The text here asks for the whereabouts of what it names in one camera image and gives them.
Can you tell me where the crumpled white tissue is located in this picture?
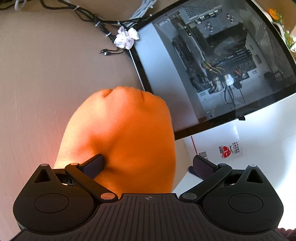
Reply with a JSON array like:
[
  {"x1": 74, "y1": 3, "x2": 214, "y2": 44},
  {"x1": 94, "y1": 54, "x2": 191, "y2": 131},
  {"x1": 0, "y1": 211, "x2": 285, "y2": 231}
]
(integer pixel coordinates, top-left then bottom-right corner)
[{"x1": 114, "y1": 26, "x2": 139, "y2": 50}]

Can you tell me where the white cable bundle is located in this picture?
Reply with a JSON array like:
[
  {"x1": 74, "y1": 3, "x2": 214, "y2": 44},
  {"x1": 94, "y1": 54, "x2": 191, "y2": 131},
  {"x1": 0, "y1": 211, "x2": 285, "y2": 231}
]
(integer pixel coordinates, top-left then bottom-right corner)
[{"x1": 128, "y1": 0, "x2": 158, "y2": 22}]

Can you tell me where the orange pumpkin costume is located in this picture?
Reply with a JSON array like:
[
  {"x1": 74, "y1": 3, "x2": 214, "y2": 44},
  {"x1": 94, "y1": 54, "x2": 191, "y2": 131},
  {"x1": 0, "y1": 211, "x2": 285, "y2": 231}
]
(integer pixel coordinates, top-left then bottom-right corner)
[{"x1": 54, "y1": 86, "x2": 176, "y2": 194}]

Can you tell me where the black cable bundle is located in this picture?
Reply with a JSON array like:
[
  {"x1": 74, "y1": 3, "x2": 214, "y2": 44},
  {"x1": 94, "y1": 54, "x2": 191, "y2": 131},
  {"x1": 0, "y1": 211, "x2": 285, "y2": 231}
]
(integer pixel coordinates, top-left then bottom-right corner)
[{"x1": 39, "y1": 0, "x2": 145, "y2": 40}]

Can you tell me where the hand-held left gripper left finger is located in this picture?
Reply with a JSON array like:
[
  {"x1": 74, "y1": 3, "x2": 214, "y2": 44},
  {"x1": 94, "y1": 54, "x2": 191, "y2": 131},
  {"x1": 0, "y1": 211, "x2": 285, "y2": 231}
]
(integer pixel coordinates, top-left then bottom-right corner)
[{"x1": 33, "y1": 154, "x2": 117, "y2": 202}]

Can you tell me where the white computer case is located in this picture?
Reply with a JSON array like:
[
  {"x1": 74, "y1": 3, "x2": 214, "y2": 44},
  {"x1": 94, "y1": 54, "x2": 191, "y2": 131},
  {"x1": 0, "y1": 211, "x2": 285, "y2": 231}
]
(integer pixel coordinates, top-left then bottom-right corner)
[{"x1": 125, "y1": 0, "x2": 296, "y2": 141}]

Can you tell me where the orange flower plant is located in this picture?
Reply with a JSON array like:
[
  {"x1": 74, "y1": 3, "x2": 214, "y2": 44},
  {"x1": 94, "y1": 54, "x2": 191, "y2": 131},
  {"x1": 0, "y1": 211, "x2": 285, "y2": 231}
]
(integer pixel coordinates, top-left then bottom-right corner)
[{"x1": 267, "y1": 8, "x2": 296, "y2": 50}]

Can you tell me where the grey cable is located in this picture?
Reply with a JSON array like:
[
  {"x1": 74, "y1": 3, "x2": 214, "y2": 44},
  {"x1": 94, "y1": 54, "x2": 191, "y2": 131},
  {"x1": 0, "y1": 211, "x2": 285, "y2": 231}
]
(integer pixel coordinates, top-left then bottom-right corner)
[{"x1": 14, "y1": 0, "x2": 27, "y2": 11}]

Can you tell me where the black plug cable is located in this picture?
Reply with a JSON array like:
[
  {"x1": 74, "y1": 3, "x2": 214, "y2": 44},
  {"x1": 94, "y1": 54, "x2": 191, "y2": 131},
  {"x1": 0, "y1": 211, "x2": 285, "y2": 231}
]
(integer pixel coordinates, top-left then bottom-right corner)
[{"x1": 98, "y1": 47, "x2": 127, "y2": 57}]

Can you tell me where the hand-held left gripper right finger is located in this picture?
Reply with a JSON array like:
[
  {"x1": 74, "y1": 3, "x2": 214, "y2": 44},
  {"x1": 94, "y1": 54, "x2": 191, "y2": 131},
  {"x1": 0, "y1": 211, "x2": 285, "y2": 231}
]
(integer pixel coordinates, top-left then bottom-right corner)
[{"x1": 179, "y1": 155, "x2": 267, "y2": 202}]

